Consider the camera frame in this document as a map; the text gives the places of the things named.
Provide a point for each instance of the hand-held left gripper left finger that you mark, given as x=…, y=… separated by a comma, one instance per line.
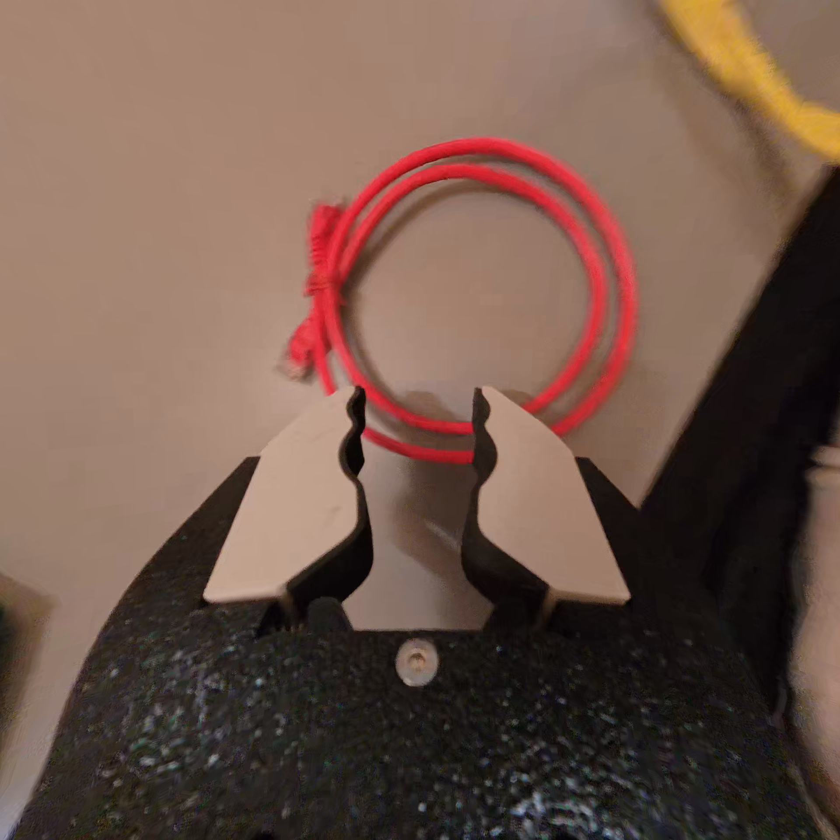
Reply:
x=289, y=518

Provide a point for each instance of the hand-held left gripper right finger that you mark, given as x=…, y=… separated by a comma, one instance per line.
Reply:
x=544, y=525

